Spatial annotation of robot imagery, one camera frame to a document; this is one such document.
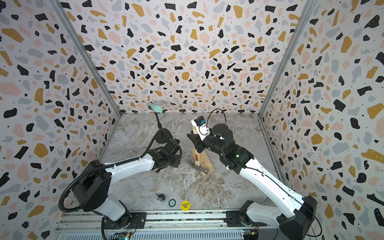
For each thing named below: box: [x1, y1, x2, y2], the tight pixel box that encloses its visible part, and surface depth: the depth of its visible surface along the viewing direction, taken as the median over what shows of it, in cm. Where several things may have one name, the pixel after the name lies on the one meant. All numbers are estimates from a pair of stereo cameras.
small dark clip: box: [155, 193, 166, 202], surface depth 79 cm
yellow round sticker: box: [181, 200, 191, 212], surface depth 80 cm
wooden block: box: [191, 147, 215, 174], surface depth 90 cm
